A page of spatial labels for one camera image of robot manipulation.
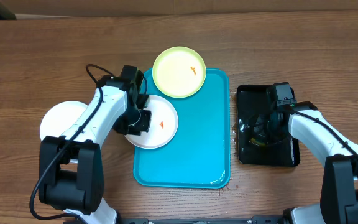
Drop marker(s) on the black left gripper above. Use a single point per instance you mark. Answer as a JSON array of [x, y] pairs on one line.
[[144, 126]]

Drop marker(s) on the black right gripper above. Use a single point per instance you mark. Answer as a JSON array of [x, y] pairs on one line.
[[263, 134]]

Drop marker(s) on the green yellow sponge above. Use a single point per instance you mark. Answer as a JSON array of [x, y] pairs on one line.
[[259, 141]]

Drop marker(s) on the white plate with stain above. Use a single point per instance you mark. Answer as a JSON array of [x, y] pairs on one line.
[[163, 124]]

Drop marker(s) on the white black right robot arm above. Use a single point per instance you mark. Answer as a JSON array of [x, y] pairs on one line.
[[338, 155]]

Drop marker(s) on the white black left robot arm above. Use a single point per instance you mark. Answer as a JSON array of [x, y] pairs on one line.
[[71, 177]]

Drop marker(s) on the black rectangular water tray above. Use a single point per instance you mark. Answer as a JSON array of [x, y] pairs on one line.
[[253, 100]]

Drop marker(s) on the teal plastic tray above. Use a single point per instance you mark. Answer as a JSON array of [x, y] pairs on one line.
[[199, 155]]

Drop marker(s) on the light green plate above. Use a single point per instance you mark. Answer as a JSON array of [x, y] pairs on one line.
[[179, 72]]

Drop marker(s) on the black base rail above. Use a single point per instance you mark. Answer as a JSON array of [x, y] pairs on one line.
[[257, 219]]

